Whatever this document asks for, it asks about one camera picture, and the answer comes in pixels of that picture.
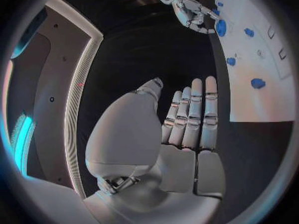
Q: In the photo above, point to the blue block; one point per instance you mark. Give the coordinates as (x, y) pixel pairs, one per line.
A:
(258, 83)

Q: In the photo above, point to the blue plug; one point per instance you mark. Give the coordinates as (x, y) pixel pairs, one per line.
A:
(249, 32)

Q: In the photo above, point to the blue short cylinder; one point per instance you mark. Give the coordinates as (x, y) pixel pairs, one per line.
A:
(231, 61)

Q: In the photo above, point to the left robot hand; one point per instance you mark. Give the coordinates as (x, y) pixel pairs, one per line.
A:
(140, 134)

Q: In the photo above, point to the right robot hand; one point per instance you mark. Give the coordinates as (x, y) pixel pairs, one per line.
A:
(190, 7)

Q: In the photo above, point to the blue gear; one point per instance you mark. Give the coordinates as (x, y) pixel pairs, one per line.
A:
(221, 28)

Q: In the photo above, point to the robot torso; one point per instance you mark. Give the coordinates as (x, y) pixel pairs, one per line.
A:
(60, 78)

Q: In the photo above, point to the small blue peg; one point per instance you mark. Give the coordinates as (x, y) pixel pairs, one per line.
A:
(220, 4)

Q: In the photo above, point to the white task board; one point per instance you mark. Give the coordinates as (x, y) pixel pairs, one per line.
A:
(254, 59)

